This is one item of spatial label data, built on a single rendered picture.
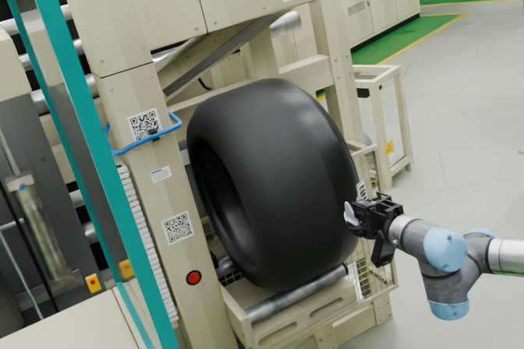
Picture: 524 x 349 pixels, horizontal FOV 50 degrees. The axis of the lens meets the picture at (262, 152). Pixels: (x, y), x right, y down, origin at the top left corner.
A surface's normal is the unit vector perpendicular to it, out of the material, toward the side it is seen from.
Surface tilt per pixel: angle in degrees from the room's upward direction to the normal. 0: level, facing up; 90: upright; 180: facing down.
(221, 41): 90
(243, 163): 61
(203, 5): 90
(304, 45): 90
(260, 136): 39
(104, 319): 0
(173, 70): 90
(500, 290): 0
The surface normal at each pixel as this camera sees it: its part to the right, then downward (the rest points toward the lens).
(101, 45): 0.44, 0.26
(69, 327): -0.22, -0.90
